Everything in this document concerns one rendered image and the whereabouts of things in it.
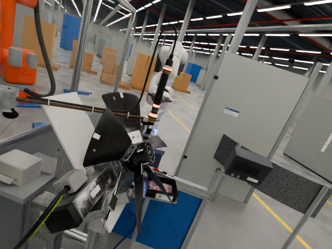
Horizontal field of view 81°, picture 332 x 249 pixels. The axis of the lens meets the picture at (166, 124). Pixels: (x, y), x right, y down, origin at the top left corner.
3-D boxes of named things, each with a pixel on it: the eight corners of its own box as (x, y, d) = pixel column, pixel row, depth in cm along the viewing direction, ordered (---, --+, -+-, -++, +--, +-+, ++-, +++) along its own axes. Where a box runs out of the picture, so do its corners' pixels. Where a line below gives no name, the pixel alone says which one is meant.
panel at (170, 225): (90, 223, 176) (105, 161, 156) (90, 222, 176) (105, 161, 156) (176, 257, 171) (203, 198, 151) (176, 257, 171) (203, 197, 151)
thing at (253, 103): (173, 177, 310) (228, 33, 244) (174, 175, 315) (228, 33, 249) (246, 204, 303) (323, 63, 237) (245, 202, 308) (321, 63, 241)
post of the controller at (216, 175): (207, 190, 147) (217, 169, 141) (207, 188, 150) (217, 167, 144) (211, 192, 147) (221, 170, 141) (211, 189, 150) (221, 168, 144)
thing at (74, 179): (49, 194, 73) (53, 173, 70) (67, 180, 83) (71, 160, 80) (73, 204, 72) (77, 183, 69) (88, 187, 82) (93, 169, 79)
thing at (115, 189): (121, 170, 96) (96, 244, 65) (119, 167, 95) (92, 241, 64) (125, 169, 95) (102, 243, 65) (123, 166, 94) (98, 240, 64)
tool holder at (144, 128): (140, 136, 100) (145, 119, 97) (136, 130, 105) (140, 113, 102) (155, 138, 104) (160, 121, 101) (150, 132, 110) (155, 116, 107)
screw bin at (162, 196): (144, 197, 127) (146, 188, 124) (144, 181, 142) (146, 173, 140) (175, 203, 131) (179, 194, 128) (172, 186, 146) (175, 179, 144)
